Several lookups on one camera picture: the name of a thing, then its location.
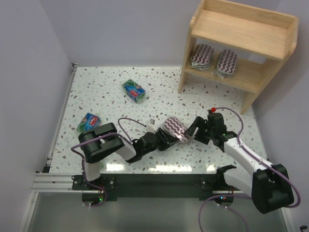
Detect purple zigzag sponge pack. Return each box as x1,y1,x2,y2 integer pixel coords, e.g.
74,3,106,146
215,49,238,78
163,116,189,144
191,44,214,71

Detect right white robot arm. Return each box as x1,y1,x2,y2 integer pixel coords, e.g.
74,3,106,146
184,113,294,214

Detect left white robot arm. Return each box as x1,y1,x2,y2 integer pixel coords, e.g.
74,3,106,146
71,123,179,182

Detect wooden two-tier shelf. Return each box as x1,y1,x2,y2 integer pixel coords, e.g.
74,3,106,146
178,0,299,115

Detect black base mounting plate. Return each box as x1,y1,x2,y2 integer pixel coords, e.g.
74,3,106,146
71,174,238,202

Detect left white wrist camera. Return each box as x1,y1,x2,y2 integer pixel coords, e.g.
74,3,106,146
146,119,156,133

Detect aluminium frame rail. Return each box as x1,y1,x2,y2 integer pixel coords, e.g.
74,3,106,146
30,63,79,193

